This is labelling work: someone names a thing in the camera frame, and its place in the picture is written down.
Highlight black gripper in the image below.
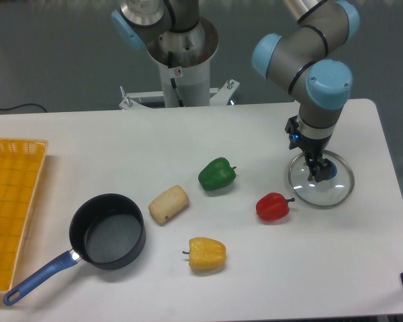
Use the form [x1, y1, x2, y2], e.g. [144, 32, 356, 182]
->
[285, 115, 332, 182]

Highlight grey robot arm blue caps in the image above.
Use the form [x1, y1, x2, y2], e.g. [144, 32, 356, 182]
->
[111, 1, 360, 182]

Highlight red bell pepper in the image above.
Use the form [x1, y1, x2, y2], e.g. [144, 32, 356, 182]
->
[255, 193, 295, 222]

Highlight green bell pepper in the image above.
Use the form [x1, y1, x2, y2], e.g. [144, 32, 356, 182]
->
[198, 157, 236, 191]

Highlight yellow bell pepper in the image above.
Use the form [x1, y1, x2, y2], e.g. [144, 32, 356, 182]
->
[183, 237, 227, 272]

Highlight glass pot lid blue knob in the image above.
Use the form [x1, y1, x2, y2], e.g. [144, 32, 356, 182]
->
[287, 150, 355, 209]

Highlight beige bread roll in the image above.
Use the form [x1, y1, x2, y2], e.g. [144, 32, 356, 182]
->
[148, 185, 189, 225]

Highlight yellow woven basket tray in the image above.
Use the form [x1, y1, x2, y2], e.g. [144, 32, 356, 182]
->
[0, 138, 48, 295]

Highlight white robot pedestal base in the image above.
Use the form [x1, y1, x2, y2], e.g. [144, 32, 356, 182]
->
[119, 17, 240, 110]

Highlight black cable on pedestal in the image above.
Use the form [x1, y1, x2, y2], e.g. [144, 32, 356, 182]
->
[167, 50, 184, 107]

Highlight black saucepan blue handle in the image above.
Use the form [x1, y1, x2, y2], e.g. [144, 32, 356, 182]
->
[3, 193, 146, 306]

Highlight black cable on floor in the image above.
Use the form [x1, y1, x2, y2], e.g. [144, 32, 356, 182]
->
[0, 103, 48, 113]

